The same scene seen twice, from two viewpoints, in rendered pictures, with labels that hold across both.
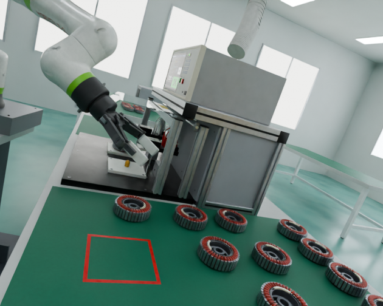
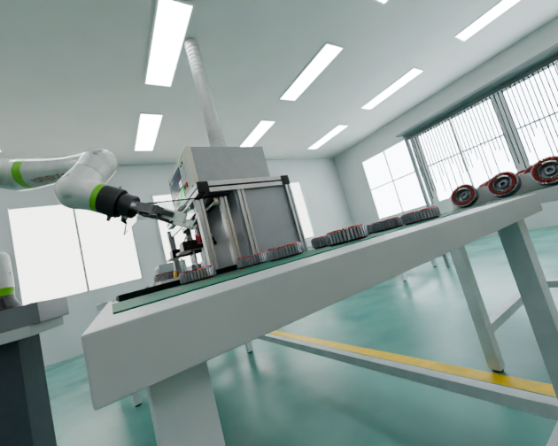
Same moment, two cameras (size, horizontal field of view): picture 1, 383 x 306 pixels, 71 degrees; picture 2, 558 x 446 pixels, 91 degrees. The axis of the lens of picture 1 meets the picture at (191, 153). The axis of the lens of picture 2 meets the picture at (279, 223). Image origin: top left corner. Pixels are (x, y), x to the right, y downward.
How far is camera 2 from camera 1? 0.42 m
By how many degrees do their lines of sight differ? 22
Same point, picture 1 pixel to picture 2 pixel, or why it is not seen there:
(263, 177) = (291, 217)
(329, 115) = (330, 211)
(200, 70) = (195, 164)
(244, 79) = (232, 158)
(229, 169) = (261, 221)
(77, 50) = (85, 170)
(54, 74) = (72, 195)
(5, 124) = (31, 311)
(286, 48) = not seen: hidden behind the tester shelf
